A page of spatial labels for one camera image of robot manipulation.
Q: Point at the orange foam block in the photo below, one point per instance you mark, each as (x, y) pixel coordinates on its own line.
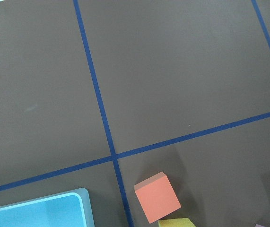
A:
(157, 197)

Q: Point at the light blue plastic bin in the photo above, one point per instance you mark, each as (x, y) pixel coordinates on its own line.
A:
(66, 209)

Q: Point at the yellow foam block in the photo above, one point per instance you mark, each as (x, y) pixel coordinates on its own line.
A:
(176, 222)

